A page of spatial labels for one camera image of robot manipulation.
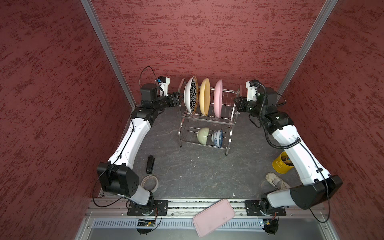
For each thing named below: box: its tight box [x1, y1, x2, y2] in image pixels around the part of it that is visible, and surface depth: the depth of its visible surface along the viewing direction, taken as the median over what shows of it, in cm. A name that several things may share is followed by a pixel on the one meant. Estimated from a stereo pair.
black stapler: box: [146, 155, 155, 174], surface depth 89 cm
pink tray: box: [193, 198, 235, 238], surface depth 71 cm
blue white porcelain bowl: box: [211, 129, 224, 148], surface depth 88 cm
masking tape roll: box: [141, 175, 159, 193], surface depth 83 cm
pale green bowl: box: [196, 127, 210, 145], surface depth 89 cm
